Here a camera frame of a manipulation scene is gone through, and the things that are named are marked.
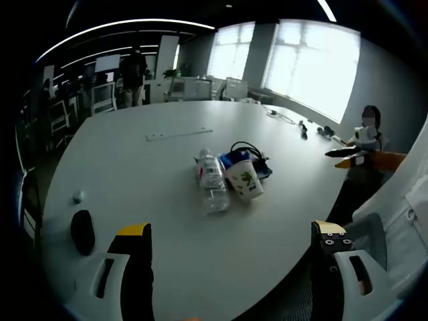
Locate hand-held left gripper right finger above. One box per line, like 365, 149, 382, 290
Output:
310, 219, 404, 321

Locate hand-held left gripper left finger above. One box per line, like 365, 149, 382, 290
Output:
66, 222, 155, 321

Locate black cable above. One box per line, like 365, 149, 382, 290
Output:
230, 141, 269, 168

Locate white paper cup green print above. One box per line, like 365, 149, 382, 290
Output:
224, 158, 265, 204

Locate clear plastic water bottle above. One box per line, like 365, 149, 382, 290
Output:
195, 148, 231, 215

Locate black computer mouse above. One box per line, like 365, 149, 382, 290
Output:
70, 209, 96, 257

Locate person's white shirt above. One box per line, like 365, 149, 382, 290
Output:
354, 133, 428, 302

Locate white table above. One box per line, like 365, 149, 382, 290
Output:
41, 100, 360, 321

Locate white office chair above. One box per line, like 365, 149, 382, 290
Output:
222, 77, 248, 101
49, 100, 73, 133
92, 83, 118, 113

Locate lit white monitor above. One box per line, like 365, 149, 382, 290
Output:
94, 55, 120, 74

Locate thin cable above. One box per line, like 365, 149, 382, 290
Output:
277, 112, 299, 126

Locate white table cable cover strip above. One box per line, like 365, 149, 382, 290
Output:
146, 126, 214, 142

